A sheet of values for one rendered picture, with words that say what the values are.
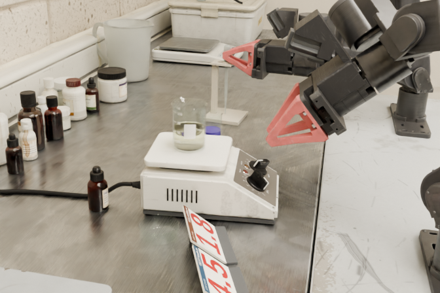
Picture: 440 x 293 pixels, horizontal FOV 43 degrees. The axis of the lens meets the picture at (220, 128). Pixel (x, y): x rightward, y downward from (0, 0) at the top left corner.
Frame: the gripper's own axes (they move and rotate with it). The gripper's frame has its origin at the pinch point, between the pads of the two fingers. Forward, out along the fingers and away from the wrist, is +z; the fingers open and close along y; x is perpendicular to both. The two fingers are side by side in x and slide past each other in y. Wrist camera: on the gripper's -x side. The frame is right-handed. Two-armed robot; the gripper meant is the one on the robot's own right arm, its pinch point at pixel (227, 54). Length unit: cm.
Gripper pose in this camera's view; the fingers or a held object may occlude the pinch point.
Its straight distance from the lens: 118.8
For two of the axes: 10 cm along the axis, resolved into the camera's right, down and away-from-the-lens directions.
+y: -3.2, 3.3, -8.9
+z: -9.5, -1.3, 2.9
